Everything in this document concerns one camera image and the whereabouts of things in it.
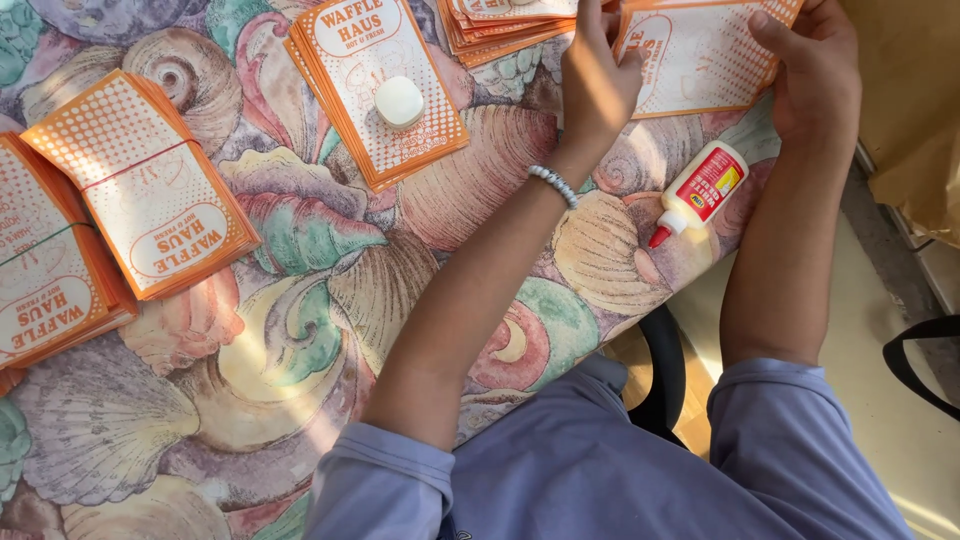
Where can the person's left hand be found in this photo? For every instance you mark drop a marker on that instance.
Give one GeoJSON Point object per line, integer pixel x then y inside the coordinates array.
{"type": "Point", "coordinates": [596, 90]}

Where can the person's right hand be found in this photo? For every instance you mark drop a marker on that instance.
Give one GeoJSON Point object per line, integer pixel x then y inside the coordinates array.
{"type": "Point", "coordinates": [821, 82]}

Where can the single orange dotted paper bag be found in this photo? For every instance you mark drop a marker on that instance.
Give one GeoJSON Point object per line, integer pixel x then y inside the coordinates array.
{"type": "Point", "coordinates": [697, 60]}

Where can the brown paper sheet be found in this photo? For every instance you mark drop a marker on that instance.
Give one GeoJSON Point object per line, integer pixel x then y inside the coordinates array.
{"type": "Point", "coordinates": [911, 97]}

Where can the paper bag stack, unbanded fanned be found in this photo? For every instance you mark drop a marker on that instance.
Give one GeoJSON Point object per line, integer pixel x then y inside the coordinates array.
{"type": "Point", "coordinates": [502, 30]}

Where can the white glue bottle, red label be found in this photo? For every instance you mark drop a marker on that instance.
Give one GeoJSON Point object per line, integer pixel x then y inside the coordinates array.
{"type": "Point", "coordinates": [705, 187]}

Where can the white rounded block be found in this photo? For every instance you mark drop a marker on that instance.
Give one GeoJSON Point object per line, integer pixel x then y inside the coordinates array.
{"type": "Point", "coordinates": [399, 101]}

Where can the paper bag stack, unbanded thick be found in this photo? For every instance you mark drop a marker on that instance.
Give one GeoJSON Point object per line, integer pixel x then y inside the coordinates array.
{"type": "Point", "coordinates": [375, 52]}

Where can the black chair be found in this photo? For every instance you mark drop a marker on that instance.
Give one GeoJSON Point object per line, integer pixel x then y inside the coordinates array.
{"type": "Point", "coordinates": [664, 375]}

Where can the seashell print tablecloth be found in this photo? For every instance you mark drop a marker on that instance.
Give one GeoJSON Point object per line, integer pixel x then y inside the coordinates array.
{"type": "Point", "coordinates": [315, 315]}

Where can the lavender shirt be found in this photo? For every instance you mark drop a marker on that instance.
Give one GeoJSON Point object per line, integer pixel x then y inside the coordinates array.
{"type": "Point", "coordinates": [600, 480]}

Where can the paper bag stack, red band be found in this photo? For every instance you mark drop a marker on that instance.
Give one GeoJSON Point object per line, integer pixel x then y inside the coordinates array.
{"type": "Point", "coordinates": [142, 187]}

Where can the red rubber band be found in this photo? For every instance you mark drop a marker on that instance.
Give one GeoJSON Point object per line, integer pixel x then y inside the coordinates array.
{"type": "Point", "coordinates": [135, 166]}

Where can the paper bag stack, green band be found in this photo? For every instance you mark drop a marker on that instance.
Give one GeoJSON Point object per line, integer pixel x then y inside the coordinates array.
{"type": "Point", "coordinates": [45, 262]}

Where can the green rubber band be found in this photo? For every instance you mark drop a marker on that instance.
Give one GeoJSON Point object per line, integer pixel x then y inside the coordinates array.
{"type": "Point", "coordinates": [37, 242]}

